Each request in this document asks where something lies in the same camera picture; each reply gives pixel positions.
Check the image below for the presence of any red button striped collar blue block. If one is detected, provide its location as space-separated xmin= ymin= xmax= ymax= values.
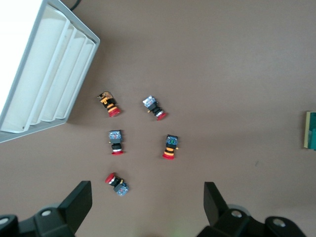
xmin=162 ymin=134 xmax=180 ymax=160

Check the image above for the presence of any brown paper table cover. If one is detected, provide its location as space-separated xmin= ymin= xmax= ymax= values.
xmin=0 ymin=0 xmax=316 ymax=237

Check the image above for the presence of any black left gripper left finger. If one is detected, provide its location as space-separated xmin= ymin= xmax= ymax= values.
xmin=18 ymin=181 xmax=93 ymax=237

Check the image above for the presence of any white slotted storage box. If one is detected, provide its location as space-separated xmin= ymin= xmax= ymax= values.
xmin=0 ymin=0 xmax=101 ymax=144

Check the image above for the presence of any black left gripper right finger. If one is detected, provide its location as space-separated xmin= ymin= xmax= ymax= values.
xmin=197 ymin=182 xmax=267 ymax=237

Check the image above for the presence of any red button striped collar orange block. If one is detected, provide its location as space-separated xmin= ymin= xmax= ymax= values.
xmin=96 ymin=91 xmax=121 ymax=118

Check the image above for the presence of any green load switch white handle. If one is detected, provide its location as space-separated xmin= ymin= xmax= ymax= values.
xmin=302 ymin=111 xmax=316 ymax=150

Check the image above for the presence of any red mushroom button blue block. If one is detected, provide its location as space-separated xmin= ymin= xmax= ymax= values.
xmin=142 ymin=95 xmax=168 ymax=121
xmin=105 ymin=172 xmax=130 ymax=198
xmin=108 ymin=130 xmax=126 ymax=156

